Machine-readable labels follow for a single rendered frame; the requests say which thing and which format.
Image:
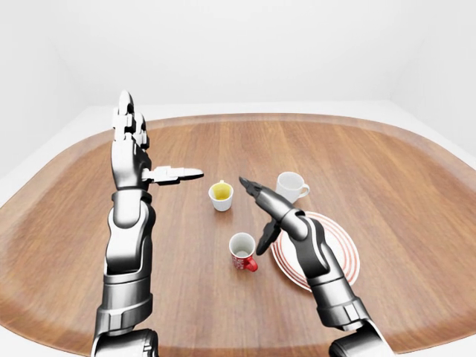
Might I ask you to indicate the plain white mug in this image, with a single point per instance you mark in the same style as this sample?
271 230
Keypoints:
288 186

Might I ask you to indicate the white plate with red rings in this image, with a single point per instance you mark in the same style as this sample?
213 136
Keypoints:
344 249

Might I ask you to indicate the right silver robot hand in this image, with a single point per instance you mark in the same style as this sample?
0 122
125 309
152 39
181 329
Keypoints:
277 208

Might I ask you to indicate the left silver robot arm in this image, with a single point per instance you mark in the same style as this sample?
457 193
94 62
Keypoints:
126 260

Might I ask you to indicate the white mug yellow inside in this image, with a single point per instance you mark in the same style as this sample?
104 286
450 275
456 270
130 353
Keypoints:
221 195

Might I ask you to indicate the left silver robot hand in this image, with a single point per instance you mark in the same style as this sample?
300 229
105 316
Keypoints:
126 163

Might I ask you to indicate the red mug white inside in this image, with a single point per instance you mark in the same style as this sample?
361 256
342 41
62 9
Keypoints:
242 253

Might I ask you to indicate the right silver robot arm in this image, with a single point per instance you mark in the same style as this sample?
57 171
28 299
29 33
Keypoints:
327 282

